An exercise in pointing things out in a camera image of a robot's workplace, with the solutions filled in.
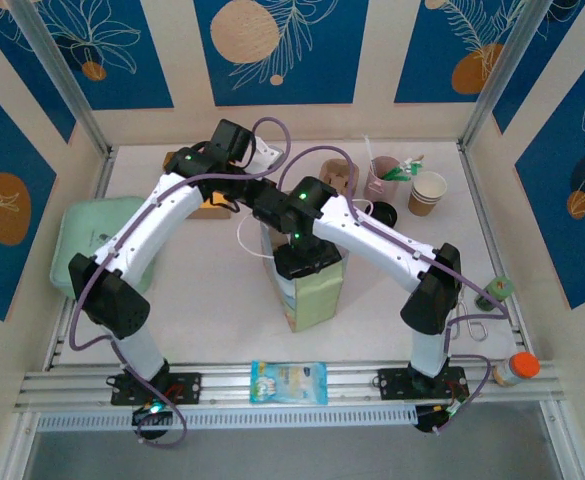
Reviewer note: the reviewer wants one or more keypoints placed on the white wrapped straw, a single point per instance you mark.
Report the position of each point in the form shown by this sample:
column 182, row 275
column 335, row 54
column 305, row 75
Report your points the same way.
column 367, row 149

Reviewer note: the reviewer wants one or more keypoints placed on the cardboard napkin box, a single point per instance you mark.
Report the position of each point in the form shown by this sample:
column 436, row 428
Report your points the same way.
column 207, row 214

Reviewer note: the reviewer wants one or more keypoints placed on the mint green tray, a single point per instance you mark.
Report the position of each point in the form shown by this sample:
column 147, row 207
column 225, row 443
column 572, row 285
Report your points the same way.
column 97, row 230

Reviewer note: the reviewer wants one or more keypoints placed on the green and white paper bag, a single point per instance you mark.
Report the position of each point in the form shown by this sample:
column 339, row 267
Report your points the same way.
column 317, row 300

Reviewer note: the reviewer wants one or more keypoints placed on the orange capped bottle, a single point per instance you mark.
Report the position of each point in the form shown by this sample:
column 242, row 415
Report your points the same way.
column 524, row 365

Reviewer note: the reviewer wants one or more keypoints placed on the pulp cup carrier stack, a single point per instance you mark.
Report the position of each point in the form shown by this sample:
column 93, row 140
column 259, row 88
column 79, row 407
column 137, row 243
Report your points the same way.
column 337, row 172

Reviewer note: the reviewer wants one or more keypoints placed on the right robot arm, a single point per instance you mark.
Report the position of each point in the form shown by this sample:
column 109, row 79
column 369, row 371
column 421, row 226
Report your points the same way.
column 372, row 235

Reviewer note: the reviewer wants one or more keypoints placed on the yellow napkin stack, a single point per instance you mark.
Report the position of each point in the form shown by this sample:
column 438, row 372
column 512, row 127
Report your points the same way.
column 217, row 202

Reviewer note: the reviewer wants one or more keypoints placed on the pink straw holder cup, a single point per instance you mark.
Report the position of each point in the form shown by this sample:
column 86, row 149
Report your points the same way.
column 379, row 187

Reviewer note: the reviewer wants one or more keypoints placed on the brown paper cup stack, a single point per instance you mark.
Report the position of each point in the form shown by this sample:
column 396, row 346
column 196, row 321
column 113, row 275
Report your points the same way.
column 427, row 192

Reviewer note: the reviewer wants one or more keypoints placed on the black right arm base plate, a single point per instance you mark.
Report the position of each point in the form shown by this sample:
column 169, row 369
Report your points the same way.
column 392, row 382

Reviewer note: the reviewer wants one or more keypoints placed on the aluminium mounting rail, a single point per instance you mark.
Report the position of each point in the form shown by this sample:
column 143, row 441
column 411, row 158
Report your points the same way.
column 222, row 385

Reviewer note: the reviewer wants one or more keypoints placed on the green wrapped straw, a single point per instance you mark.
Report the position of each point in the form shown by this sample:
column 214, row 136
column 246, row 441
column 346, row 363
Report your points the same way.
column 412, row 167
column 392, row 174

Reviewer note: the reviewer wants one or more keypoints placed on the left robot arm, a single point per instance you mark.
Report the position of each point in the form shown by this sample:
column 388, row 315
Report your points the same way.
column 147, row 225

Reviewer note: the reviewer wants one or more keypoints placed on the black lid stack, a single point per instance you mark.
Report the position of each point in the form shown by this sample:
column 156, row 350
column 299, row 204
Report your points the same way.
column 384, row 215

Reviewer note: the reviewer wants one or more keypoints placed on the wooden stirrer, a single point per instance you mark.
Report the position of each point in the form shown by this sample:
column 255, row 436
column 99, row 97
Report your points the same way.
column 414, row 157

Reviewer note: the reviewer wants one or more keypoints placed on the metal tongs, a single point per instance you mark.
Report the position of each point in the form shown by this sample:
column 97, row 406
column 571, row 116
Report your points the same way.
column 477, row 330

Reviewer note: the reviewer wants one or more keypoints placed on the blue wet wipes packet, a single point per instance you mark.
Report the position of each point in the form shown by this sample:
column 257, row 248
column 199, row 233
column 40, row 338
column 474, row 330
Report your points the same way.
column 287, row 382

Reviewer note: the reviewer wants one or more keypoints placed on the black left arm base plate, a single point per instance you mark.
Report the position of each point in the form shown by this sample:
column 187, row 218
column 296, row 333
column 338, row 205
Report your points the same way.
column 187, row 387

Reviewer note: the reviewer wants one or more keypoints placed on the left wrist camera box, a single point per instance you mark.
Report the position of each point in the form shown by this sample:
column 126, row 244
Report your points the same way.
column 267, row 157

